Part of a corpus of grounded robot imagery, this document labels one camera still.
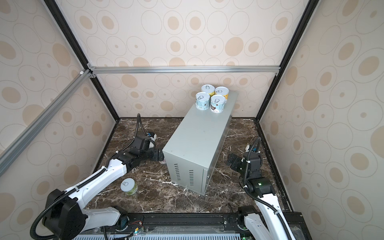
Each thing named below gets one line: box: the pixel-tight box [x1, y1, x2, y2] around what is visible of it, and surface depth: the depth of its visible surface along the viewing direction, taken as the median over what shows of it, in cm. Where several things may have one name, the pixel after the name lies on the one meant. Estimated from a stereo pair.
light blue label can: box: [195, 91, 211, 111], surface depth 76 cm
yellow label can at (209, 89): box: [201, 84, 216, 97], surface depth 81 cm
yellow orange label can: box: [215, 86, 230, 100], surface depth 79 cm
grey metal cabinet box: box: [162, 91, 239, 196], surface depth 67 cm
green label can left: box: [120, 177, 138, 196], surface depth 82 cm
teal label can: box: [210, 94, 226, 114], surface depth 75 cm
